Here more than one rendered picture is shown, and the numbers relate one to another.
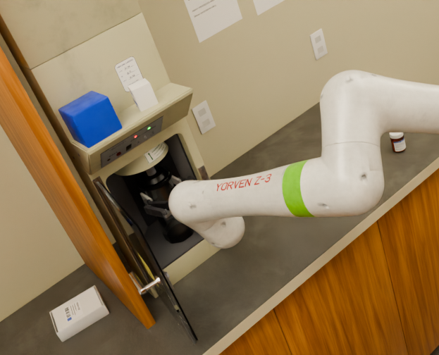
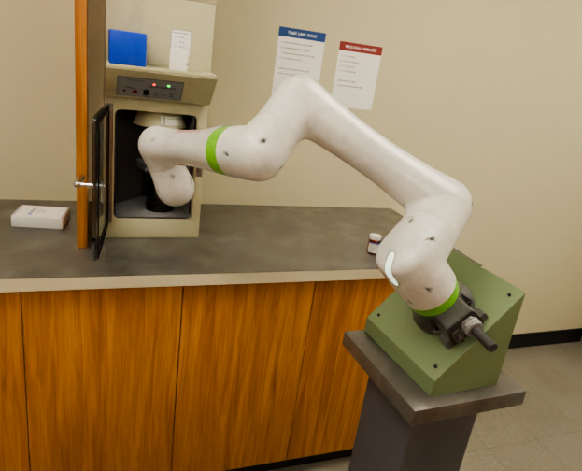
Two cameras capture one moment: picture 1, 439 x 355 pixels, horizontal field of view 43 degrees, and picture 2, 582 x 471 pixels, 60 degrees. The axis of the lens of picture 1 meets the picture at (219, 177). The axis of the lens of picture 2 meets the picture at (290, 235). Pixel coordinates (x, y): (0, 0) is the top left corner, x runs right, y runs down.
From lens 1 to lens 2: 0.59 m
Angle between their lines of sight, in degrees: 10
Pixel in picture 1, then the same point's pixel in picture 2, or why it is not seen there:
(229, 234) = (173, 188)
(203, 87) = not seen: hidden behind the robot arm
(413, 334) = (303, 421)
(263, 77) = (309, 157)
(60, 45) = not seen: outside the picture
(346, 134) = (273, 109)
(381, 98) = (317, 102)
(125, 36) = (192, 13)
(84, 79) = (142, 22)
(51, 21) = not seen: outside the picture
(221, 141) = (248, 183)
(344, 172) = (251, 131)
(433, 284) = (343, 388)
